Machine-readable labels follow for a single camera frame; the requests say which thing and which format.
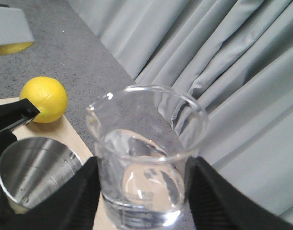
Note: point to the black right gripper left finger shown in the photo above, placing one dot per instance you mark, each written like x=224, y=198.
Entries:
x=72, y=207

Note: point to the clear glass beaker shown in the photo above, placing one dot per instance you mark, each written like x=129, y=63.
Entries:
x=146, y=138

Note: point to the yellow lemon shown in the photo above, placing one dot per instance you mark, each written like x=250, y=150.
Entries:
x=48, y=95

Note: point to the steel double jigger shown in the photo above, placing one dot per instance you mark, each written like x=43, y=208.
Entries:
x=33, y=169

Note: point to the wooden cutting board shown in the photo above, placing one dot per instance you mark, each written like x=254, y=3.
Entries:
x=62, y=131

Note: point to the grey curtain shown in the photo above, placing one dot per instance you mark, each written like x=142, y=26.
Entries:
x=235, y=57

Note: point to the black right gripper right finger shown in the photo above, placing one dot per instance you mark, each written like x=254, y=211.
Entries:
x=216, y=205

